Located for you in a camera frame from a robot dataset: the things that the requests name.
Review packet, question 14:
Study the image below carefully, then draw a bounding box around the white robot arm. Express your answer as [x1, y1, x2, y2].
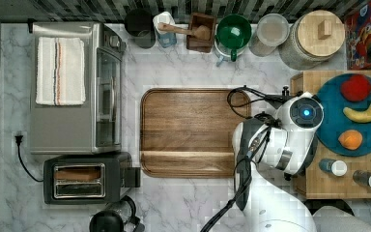
[232, 92, 371, 232]

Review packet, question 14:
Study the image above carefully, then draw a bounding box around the walnut wooden cutting board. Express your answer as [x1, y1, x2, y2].
[140, 88, 251, 178]

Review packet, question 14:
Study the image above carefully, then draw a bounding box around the blue soap bottle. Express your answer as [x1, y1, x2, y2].
[153, 12, 177, 48]

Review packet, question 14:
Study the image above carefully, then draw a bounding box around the wooden spoon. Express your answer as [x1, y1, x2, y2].
[157, 22, 211, 41]

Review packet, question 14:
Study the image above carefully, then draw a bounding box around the stainless steel toaster oven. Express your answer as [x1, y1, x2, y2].
[30, 21, 126, 155]

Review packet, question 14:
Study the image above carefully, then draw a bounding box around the dark wooden utensil box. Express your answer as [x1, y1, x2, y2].
[186, 13, 216, 53]

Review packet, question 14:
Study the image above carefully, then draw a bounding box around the green cup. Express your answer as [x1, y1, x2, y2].
[214, 14, 252, 46]

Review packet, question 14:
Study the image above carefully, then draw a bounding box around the black two-slot toaster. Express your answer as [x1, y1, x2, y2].
[43, 152, 140, 205]

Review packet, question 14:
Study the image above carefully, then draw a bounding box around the black cylindrical container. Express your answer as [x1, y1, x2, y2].
[125, 9, 156, 49]

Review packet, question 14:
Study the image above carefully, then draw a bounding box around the black coffee maker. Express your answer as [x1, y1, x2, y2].
[89, 196, 145, 232]

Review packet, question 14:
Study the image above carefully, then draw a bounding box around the striped white dish towel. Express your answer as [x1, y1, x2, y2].
[35, 37, 86, 106]

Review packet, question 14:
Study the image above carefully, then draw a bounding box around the canister with wooden lid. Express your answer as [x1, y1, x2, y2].
[278, 10, 345, 71]

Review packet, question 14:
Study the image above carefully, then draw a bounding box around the blue shaker with white cap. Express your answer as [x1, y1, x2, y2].
[319, 159, 348, 177]

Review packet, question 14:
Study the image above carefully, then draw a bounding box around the orange fruit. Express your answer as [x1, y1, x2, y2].
[338, 130, 363, 150]

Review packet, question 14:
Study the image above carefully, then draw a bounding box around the red apple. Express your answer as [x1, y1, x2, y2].
[340, 74, 371, 102]

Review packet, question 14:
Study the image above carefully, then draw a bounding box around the yellow banana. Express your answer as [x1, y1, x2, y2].
[343, 103, 371, 124]

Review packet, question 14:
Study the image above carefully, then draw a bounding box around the teal round plate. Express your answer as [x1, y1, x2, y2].
[317, 73, 371, 157]

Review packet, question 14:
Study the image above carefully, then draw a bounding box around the dark shaker with white cap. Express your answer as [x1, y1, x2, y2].
[353, 170, 371, 188]

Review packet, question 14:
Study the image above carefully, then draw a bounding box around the red cereal box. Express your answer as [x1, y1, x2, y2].
[345, 0, 371, 71]

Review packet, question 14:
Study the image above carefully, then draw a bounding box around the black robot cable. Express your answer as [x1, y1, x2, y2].
[200, 84, 296, 232]

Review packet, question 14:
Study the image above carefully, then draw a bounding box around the white mug with blue handle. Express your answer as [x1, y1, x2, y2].
[214, 41, 246, 67]

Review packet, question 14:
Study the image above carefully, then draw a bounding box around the black power cable and plug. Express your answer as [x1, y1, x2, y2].
[14, 133, 44, 184]

